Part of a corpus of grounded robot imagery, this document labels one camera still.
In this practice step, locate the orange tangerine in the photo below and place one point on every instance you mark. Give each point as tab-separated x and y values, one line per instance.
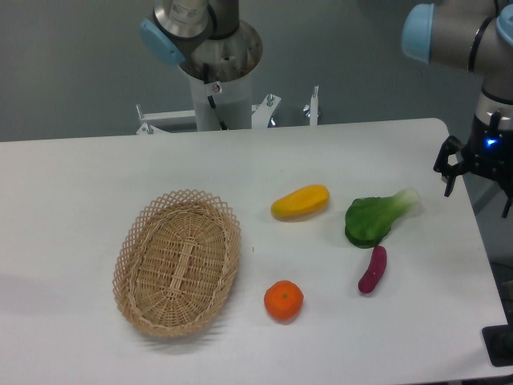
283	300

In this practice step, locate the white bracket with bolt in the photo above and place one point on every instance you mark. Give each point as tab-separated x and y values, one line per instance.
312	112

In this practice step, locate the black device at table edge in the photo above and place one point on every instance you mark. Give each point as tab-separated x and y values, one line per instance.
498	341

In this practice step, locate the purple sweet potato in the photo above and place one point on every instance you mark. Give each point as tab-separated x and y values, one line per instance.
375	270

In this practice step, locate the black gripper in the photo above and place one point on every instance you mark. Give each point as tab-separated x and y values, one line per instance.
488	153

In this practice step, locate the woven wicker basket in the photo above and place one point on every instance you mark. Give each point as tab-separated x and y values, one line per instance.
177	264

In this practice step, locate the green bok choy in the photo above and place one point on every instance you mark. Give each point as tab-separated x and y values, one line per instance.
369	219

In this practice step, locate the yellow mango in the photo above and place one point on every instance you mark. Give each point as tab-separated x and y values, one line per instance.
303	202

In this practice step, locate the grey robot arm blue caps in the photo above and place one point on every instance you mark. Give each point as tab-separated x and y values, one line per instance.
217	52

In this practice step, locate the white metal mounting frame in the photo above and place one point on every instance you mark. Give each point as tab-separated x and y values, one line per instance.
185	121

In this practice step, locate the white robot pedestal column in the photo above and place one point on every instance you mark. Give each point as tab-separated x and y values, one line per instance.
222	105

